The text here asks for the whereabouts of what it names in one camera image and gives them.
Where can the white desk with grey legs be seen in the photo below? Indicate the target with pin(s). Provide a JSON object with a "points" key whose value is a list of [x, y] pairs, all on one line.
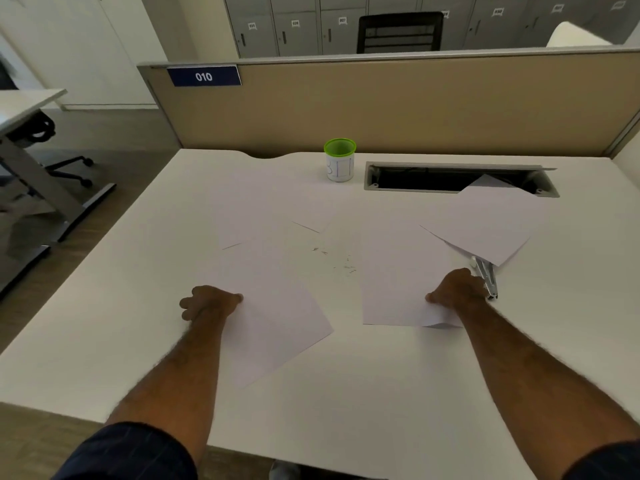
{"points": [[30, 169]]}

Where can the person's right hand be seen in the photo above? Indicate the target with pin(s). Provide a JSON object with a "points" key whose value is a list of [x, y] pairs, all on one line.
{"points": [[460, 290]]}

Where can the grey shoe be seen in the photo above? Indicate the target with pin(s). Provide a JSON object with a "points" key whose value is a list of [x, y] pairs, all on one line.
{"points": [[284, 471]]}

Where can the beige desk partition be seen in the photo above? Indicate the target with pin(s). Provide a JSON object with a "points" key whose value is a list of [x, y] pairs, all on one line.
{"points": [[400, 104]]}

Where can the person's left thumb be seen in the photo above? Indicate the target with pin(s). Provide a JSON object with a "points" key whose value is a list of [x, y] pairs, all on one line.
{"points": [[233, 297]]}

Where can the white cabinet doors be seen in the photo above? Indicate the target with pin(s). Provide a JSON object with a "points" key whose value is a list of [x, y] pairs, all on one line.
{"points": [[95, 44]]}

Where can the scattered small staples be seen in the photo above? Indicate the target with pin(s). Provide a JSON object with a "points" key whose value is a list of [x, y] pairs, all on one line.
{"points": [[345, 267]]}

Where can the dark blue shirt sleeve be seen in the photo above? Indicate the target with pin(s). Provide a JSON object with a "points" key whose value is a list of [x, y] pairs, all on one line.
{"points": [[607, 464], [130, 454]]}

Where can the person's right thumb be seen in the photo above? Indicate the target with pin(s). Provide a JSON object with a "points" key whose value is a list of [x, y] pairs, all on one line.
{"points": [[434, 296]]}

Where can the silver metal stapler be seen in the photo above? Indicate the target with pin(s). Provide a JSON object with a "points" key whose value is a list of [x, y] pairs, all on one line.
{"points": [[487, 280]]}

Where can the white side partition panel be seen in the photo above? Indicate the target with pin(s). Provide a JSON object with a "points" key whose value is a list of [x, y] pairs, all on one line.
{"points": [[627, 154]]}

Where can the black wheeled office chair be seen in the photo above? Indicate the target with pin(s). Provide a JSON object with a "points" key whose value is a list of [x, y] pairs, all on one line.
{"points": [[37, 132]]}

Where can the black mesh chair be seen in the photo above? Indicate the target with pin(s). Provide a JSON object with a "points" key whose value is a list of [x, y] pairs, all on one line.
{"points": [[400, 32]]}

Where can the person's left hand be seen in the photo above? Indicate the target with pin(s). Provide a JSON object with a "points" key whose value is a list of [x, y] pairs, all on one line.
{"points": [[210, 302]]}

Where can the white paper sheet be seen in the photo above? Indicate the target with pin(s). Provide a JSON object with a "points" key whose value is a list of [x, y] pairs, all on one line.
{"points": [[272, 212], [280, 329], [485, 224], [400, 274]]}

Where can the white rounded object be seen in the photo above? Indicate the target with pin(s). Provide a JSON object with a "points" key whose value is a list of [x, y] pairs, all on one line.
{"points": [[575, 35]]}

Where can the white cup with green rim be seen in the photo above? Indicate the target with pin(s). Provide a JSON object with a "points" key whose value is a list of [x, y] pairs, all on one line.
{"points": [[340, 164]]}

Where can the blue number sign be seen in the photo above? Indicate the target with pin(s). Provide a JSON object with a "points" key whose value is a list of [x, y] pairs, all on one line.
{"points": [[204, 76]]}

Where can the person's left forearm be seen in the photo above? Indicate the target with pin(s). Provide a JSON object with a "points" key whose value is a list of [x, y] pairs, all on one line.
{"points": [[175, 379]]}

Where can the bank of grey lockers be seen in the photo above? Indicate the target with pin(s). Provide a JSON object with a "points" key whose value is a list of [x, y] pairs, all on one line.
{"points": [[295, 29]]}

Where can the person's right forearm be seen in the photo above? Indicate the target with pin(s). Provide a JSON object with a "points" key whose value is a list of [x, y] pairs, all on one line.
{"points": [[530, 379]]}

